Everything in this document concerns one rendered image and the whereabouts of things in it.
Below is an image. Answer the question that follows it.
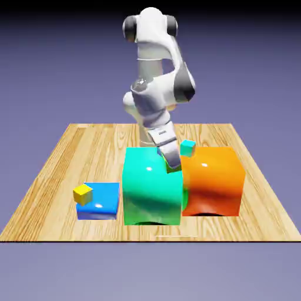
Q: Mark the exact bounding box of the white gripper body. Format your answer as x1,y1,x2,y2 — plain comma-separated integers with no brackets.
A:
156,139,182,169

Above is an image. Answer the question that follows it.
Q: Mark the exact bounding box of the small green cube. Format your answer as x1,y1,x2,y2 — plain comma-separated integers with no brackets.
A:
165,161,182,175

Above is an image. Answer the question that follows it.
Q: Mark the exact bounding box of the small cyan cube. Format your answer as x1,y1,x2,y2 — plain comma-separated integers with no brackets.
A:
179,139,197,158

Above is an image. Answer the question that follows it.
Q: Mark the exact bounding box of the small yellow cube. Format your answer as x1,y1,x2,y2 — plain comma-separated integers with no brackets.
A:
72,183,94,206

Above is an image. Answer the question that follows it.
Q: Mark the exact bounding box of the large teal box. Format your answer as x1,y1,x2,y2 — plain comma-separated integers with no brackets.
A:
122,146,185,226

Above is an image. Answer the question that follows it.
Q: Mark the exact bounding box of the large orange box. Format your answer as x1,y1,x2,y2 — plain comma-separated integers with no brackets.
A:
180,146,247,218

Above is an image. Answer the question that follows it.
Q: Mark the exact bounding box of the large blue box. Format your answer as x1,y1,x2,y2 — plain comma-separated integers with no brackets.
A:
76,182,121,221

